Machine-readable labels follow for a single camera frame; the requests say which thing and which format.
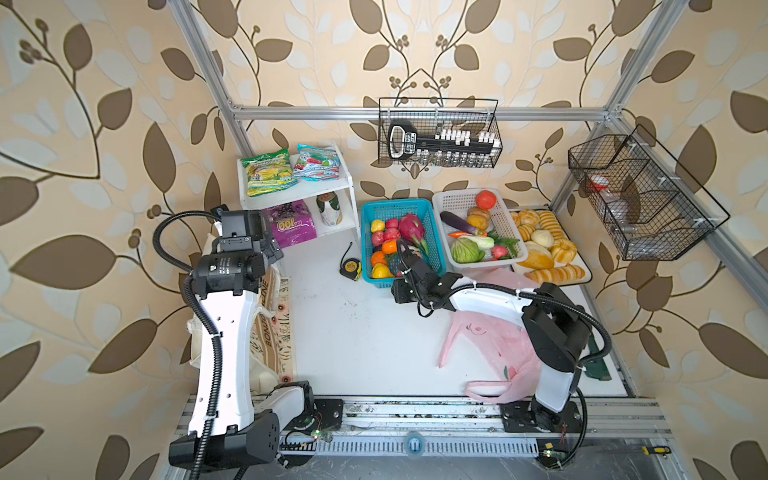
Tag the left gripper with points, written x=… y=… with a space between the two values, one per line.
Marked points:
x=267 y=246

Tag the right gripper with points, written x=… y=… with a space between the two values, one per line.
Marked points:
x=398 y=291

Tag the purple snack bag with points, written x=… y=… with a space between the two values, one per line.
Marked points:
x=291 y=223

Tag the teal plastic fruit basket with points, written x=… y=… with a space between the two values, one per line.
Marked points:
x=378 y=269

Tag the green label can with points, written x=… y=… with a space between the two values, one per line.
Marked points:
x=329 y=207

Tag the cream canvas tote bag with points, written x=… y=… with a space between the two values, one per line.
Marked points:
x=272 y=356

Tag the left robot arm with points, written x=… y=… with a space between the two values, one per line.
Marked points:
x=227 y=430

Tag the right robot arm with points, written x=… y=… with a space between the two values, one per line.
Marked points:
x=563 y=336

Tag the pink plastic grocery bag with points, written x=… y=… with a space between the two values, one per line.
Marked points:
x=503 y=347

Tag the orange fruit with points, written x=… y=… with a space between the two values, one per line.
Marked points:
x=389 y=247

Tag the green cabbage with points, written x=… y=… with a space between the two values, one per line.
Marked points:
x=465 y=251

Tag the pink dragon fruit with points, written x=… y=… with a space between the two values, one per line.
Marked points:
x=412 y=229

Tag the black yellow tape measure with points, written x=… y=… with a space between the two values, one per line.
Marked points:
x=350 y=267

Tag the yellow lemon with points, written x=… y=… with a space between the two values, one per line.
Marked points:
x=377 y=226

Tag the purple eggplant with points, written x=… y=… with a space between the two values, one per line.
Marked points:
x=459 y=224

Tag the white two-tier shelf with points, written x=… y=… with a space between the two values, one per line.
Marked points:
x=308 y=191

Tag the green snack bag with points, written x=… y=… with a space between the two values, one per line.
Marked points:
x=268 y=173

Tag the white plastic vegetable basket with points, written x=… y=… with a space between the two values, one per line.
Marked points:
x=498 y=235

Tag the teal red snack bag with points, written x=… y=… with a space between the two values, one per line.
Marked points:
x=316 y=164

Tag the red tomato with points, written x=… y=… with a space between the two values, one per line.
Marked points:
x=486 y=200

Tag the bread tray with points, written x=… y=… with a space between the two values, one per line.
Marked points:
x=552 y=255

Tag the black wire basket with bottles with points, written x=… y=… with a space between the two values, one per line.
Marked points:
x=439 y=132

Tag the black wire wall basket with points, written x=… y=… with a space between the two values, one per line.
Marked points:
x=653 y=206

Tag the small yellow handled screwdriver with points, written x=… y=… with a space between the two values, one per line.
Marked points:
x=658 y=450

